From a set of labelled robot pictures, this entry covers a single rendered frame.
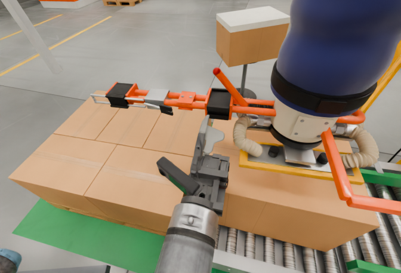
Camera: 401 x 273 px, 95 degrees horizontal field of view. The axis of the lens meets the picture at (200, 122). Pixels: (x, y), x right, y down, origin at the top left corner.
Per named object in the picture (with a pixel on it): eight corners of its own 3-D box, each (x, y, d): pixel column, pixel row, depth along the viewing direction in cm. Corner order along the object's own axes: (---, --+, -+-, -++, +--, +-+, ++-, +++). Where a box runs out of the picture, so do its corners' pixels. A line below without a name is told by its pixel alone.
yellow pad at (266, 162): (349, 156, 58) (358, 146, 55) (361, 186, 52) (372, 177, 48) (240, 142, 65) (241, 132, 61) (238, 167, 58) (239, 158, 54)
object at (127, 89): (140, 94, 70) (136, 82, 67) (131, 106, 66) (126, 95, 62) (120, 92, 72) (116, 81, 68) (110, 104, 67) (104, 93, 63)
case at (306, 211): (312, 175, 113) (345, 131, 84) (326, 252, 86) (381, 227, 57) (215, 157, 125) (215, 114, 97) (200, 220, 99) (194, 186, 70)
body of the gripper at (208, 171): (228, 171, 47) (221, 221, 39) (195, 165, 49) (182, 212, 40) (230, 153, 42) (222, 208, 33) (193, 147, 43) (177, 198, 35)
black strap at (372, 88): (349, 64, 54) (357, 51, 51) (386, 120, 38) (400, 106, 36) (268, 61, 58) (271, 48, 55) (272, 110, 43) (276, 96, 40)
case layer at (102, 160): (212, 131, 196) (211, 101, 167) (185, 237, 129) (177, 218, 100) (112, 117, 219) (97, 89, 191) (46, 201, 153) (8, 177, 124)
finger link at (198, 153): (207, 134, 45) (202, 171, 44) (200, 134, 45) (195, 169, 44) (204, 132, 40) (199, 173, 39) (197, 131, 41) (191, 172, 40)
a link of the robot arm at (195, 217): (171, 236, 38) (162, 221, 31) (178, 211, 41) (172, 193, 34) (215, 247, 36) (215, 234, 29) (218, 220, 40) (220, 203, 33)
